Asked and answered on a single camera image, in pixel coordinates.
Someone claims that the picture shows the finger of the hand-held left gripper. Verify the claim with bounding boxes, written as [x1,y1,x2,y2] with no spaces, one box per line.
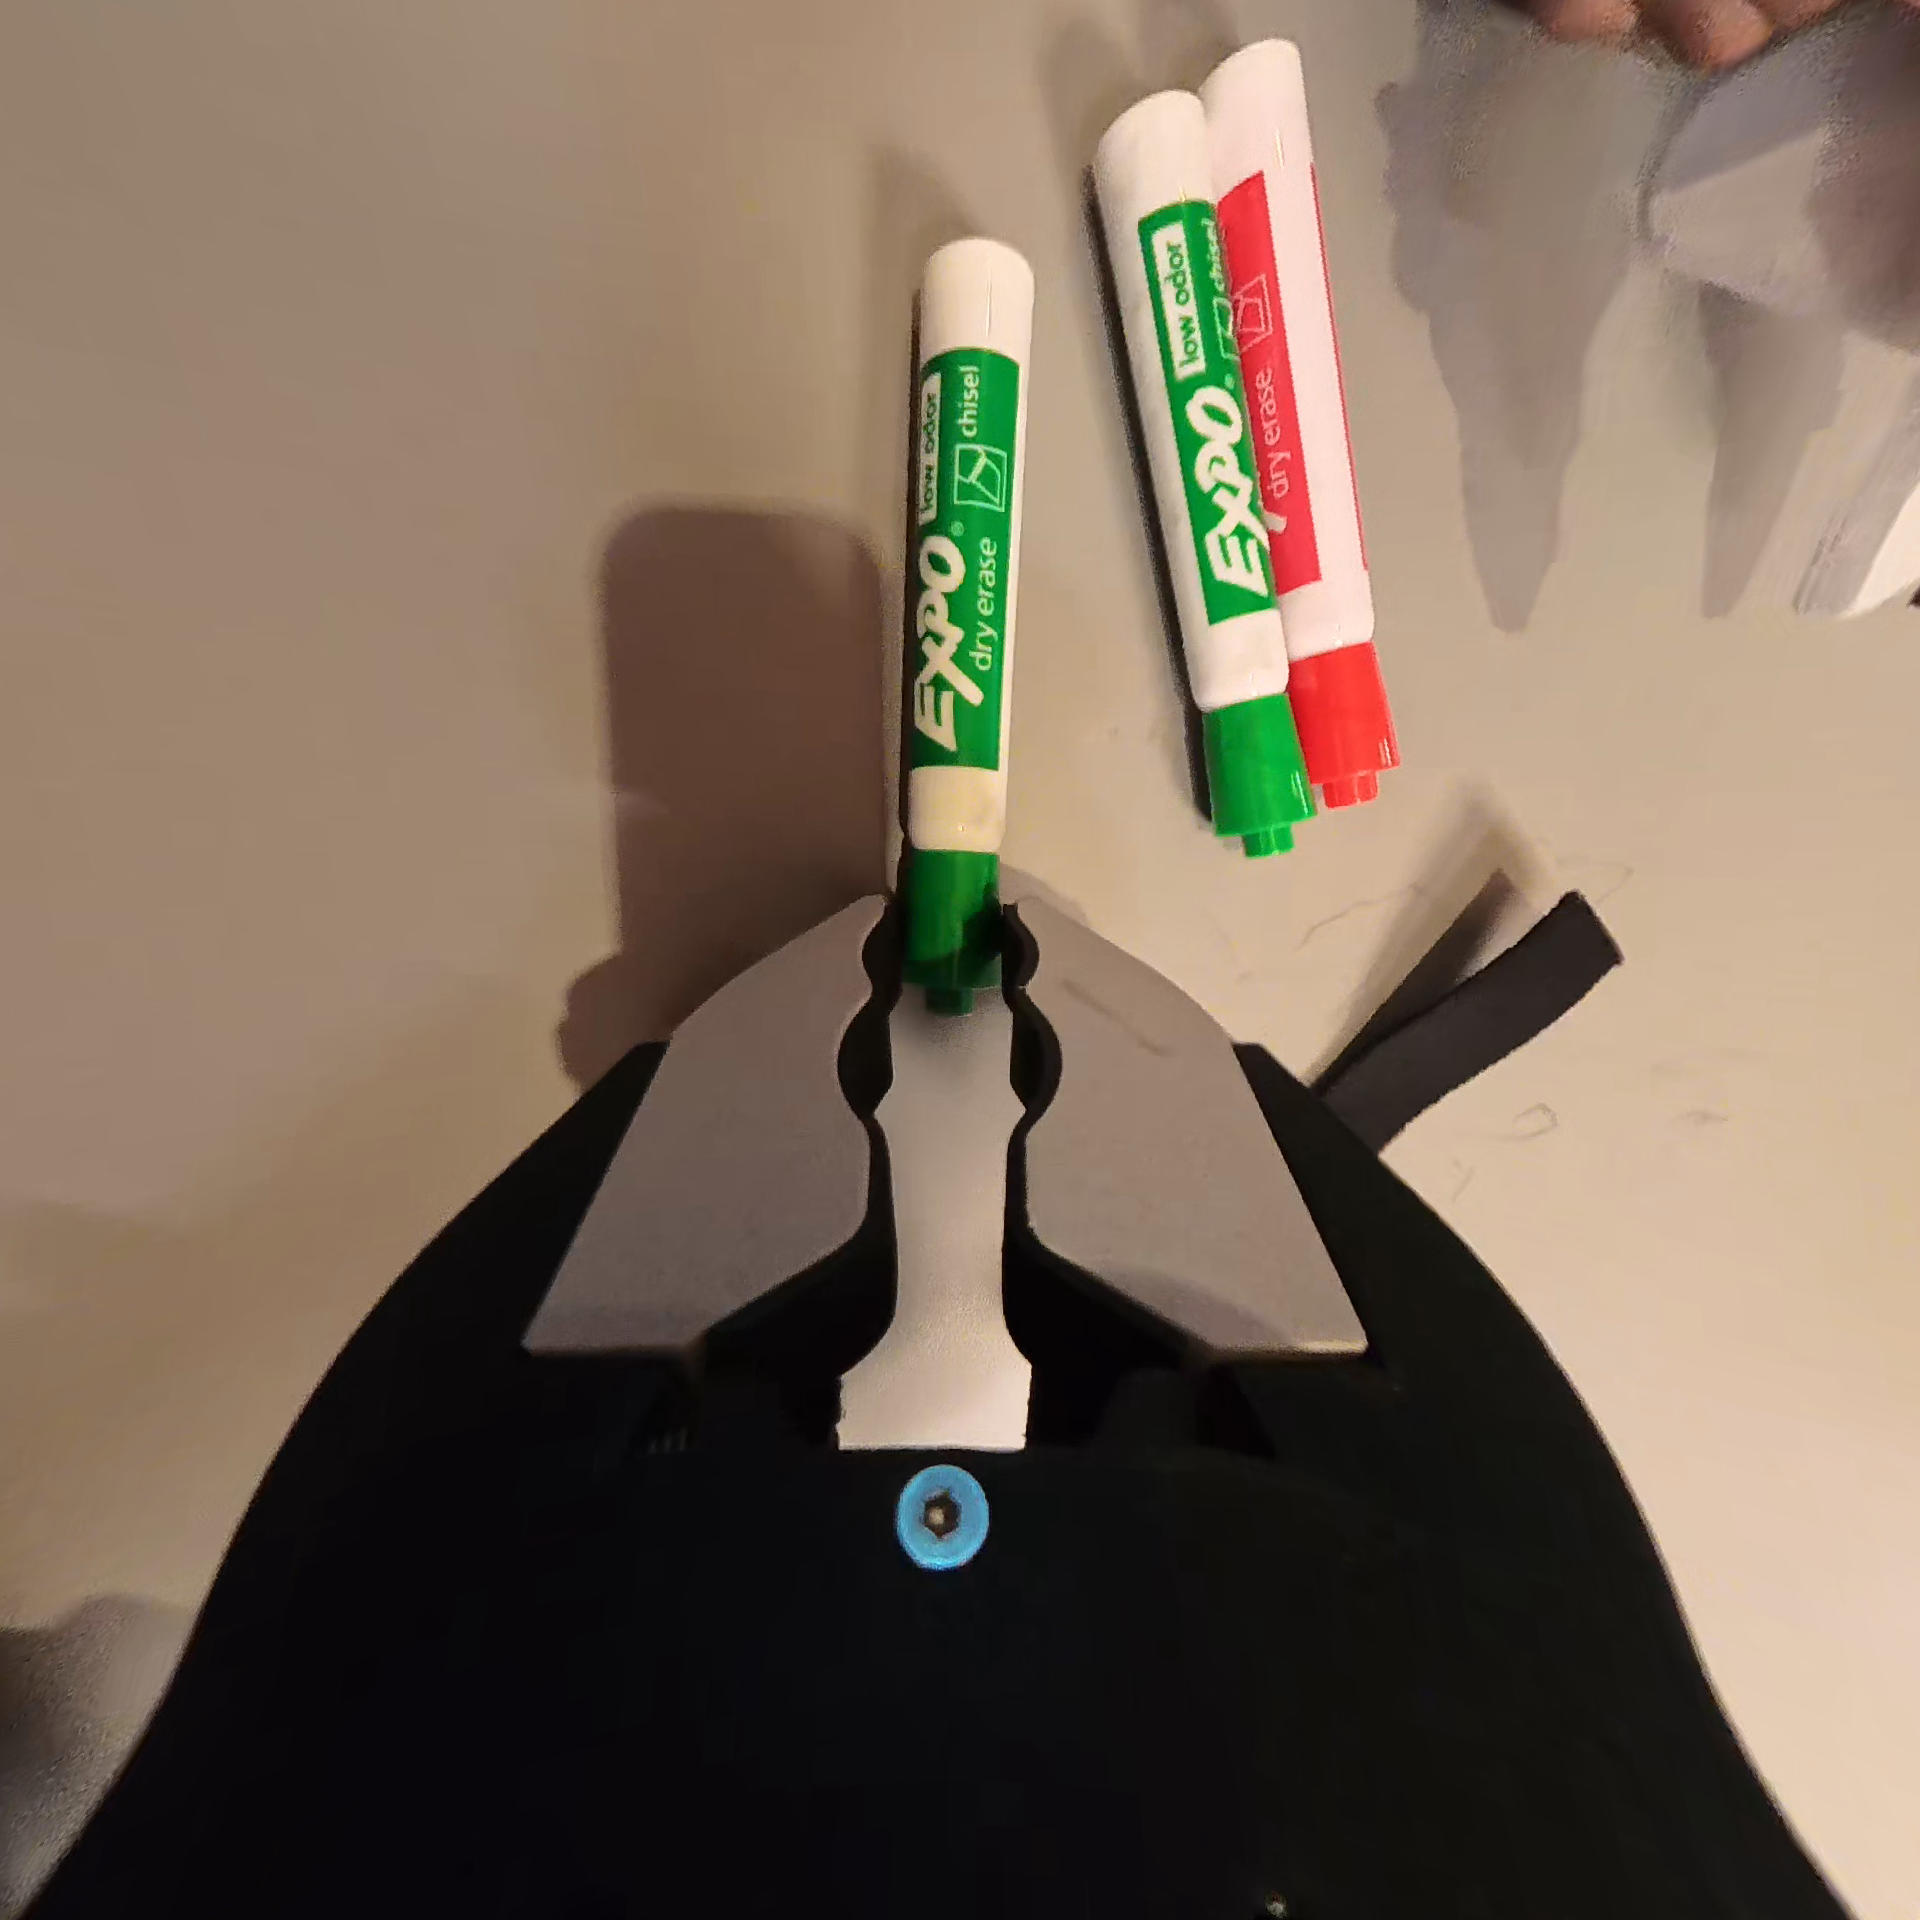
[1789,385,1920,625]
[1635,46,1920,321]

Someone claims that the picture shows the green dry erase marker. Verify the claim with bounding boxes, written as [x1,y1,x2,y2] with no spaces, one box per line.
[897,238,1040,1024]
[1088,88,1325,860]

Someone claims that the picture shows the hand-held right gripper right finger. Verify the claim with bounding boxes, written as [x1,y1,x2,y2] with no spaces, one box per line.
[1002,878,1377,1369]

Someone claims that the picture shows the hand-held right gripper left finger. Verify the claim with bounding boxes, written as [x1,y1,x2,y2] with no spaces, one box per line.
[526,891,904,1369]

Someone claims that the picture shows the thin black strap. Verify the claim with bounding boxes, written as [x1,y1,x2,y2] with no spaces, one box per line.
[1318,873,1624,1161]

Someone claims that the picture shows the red dry erase marker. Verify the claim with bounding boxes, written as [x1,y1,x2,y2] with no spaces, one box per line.
[1197,36,1401,809]

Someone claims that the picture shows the person's left hand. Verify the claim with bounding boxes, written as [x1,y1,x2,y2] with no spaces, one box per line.
[1515,0,1805,70]

